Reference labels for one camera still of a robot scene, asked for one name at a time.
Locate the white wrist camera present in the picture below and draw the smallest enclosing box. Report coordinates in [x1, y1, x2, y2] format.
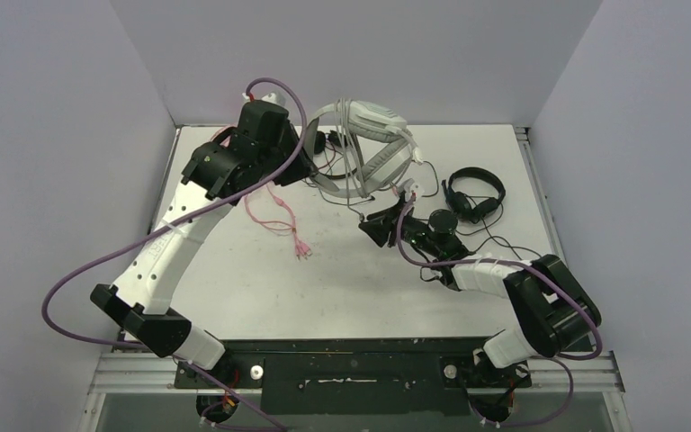
[242, 91, 286, 107]
[396, 178, 425, 205]

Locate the white grey gaming headset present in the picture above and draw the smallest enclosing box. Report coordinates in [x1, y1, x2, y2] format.
[302, 98, 426, 199]

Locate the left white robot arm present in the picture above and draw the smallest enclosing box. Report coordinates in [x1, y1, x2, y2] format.
[90, 101, 316, 387]

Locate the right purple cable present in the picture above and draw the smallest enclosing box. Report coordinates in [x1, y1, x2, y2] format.
[394, 193, 604, 430]

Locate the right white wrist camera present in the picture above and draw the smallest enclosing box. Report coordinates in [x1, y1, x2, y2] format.
[396, 178, 425, 205]

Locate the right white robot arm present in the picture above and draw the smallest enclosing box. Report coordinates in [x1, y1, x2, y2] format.
[359, 201, 602, 385]

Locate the aluminium frame rail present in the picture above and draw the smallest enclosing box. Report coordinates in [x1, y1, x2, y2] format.
[79, 339, 632, 431]

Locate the pink headset with cable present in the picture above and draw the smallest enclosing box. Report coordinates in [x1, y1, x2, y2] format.
[211, 125, 315, 261]

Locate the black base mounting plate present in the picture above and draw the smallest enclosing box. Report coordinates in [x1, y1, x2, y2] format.
[166, 335, 537, 417]

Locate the small black on-ear headphones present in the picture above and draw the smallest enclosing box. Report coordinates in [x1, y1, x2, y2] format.
[303, 130, 357, 181]

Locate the black headset with microphone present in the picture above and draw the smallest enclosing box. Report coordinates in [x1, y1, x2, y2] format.
[405, 158, 546, 271]

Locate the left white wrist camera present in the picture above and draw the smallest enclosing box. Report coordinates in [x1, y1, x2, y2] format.
[242, 91, 286, 107]

